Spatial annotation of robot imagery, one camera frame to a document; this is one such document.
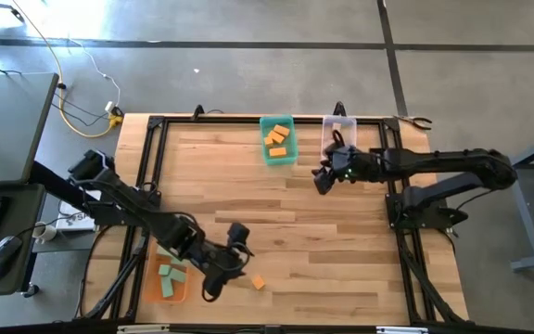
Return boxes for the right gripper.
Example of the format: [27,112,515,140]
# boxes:
[311,146,382,195]

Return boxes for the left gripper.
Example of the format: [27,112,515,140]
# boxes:
[197,248,248,302]

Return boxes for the teal plastic bin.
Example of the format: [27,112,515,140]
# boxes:
[259,114,299,167]

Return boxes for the clear plastic bin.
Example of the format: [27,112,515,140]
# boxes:
[321,114,358,159]

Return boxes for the orange plastic bin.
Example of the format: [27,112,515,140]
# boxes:
[143,240,190,305]

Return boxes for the silver aluminium bar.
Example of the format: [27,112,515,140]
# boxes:
[376,326,429,334]
[117,326,171,334]

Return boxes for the black pliers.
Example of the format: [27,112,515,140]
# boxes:
[395,114,434,131]

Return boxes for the white printed sheet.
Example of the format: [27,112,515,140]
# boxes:
[56,188,102,233]

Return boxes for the white mug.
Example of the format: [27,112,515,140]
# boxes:
[32,221,58,245]

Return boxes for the black computer mouse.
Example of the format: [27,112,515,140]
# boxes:
[0,235,23,281]

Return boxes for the grey desk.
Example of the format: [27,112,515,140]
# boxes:
[0,71,60,298]

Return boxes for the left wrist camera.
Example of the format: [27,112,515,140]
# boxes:
[226,222,251,247]

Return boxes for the yellow power cable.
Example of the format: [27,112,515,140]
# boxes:
[10,0,124,139]

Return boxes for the white cable with adapter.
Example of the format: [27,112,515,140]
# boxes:
[67,37,122,115]

